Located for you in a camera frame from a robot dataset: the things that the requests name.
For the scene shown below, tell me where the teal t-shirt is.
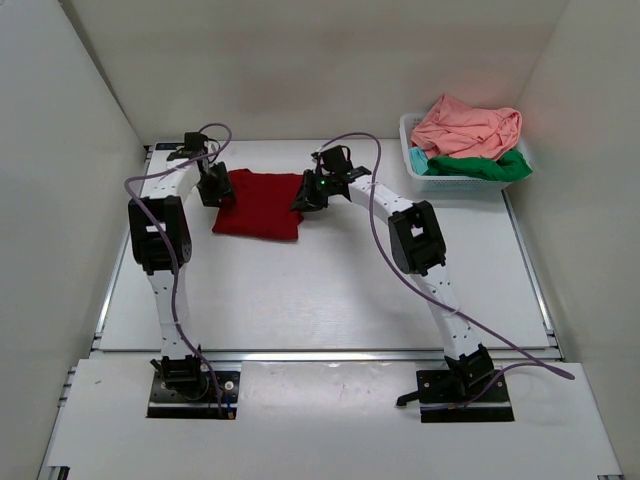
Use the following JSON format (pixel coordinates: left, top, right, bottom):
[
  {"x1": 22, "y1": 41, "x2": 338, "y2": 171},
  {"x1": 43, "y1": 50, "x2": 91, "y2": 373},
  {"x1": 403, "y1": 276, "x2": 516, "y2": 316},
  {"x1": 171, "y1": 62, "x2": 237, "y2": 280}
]
[{"x1": 408, "y1": 146, "x2": 429, "y2": 176}]

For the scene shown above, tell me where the white plastic laundry basket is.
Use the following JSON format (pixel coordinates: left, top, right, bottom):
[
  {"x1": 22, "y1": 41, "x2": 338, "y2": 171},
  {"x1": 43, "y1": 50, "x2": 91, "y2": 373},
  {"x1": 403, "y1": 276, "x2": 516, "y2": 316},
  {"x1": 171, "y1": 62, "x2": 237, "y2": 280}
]
[{"x1": 400, "y1": 113, "x2": 524, "y2": 192}]

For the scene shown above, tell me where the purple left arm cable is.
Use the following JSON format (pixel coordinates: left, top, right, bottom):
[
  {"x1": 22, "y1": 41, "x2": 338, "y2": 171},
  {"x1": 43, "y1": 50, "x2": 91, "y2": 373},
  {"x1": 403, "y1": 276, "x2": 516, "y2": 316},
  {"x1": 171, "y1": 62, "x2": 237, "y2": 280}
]
[{"x1": 122, "y1": 123, "x2": 237, "y2": 419}]

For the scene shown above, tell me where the aluminium rail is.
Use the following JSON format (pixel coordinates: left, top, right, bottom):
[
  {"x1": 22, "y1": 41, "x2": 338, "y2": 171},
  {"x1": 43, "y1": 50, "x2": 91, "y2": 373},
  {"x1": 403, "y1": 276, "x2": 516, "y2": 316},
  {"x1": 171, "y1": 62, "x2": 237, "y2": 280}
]
[{"x1": 89, "y1": 347, "x2": 562, "y2": 363}]

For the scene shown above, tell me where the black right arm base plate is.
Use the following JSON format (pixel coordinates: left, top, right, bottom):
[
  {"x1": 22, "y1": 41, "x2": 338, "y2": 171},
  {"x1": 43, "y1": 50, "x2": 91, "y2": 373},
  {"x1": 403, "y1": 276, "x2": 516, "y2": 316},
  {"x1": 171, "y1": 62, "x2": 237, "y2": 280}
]
[{"x1": 396, "y1": 370, "x2": 515, "y2": 424}]

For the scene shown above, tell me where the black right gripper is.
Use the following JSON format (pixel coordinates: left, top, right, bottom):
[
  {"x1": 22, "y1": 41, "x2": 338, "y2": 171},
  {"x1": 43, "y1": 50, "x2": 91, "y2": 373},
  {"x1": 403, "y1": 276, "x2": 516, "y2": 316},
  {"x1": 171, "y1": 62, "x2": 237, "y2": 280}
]
[{"x1": 291, "y1": 171, "x2": 337, "y2": 214}]

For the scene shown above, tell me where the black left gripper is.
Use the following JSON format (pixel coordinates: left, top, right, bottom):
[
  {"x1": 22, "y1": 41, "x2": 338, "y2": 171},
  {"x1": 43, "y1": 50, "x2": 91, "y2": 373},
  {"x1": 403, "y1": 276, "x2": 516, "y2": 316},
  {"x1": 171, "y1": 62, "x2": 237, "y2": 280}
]
[{"x1": 196, "y1": 163, "x2": 236, "y2": 210}]

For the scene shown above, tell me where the green t-shirt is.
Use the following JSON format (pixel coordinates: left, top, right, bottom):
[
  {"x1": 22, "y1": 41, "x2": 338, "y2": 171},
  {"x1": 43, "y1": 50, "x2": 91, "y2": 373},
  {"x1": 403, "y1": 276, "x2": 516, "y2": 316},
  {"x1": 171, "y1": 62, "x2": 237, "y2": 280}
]
[{"x1": 426, "y1": 149, "x2": 533, "y2": 183}]

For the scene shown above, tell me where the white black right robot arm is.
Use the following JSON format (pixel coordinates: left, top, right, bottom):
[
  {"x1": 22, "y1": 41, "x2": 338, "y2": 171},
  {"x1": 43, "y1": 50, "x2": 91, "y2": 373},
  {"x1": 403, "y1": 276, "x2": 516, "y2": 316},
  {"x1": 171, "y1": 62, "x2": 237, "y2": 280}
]
[{"x1": 291, "y1": 145, "x2": 494, "y2": 409}]

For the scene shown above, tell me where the pink t-shirt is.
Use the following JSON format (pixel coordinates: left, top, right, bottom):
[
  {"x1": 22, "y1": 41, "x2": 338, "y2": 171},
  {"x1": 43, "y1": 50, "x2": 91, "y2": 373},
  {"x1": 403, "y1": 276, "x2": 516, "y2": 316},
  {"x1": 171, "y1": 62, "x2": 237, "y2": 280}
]
[{"x1": 410, "y1": 94, "x2": 523, "y2": 161}]

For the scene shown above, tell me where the red t-shirt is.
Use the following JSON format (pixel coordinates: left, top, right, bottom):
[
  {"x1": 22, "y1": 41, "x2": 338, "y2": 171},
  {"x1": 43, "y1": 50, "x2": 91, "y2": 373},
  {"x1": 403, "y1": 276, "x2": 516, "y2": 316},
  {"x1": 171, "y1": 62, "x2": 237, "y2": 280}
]
[{"x1": 212, "y1": 169, "x2": 304, "y2": 242}]

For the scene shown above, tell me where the blue white label sticker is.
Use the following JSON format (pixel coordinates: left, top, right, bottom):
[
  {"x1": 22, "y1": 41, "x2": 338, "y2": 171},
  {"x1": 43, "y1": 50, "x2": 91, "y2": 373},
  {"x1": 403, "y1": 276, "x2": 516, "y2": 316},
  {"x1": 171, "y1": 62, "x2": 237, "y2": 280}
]
[{"x1": 154, "y1": 142, "x2": 184, "y2": 151}]

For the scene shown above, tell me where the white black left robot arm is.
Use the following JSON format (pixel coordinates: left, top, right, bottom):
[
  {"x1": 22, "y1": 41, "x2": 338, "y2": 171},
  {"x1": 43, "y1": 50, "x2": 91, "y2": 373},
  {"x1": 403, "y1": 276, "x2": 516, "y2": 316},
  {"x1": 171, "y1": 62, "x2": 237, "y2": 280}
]
[{"x1": 124, "y1": 123, "x2": 235, "y2": 403}]

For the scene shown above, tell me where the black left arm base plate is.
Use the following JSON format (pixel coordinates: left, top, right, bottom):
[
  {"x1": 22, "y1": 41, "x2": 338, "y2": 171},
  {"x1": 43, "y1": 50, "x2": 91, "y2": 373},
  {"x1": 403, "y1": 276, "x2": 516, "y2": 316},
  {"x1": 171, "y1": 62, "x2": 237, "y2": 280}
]
[{"x1": 146, "y1": 369, "x2": 241, "y2": 421}]

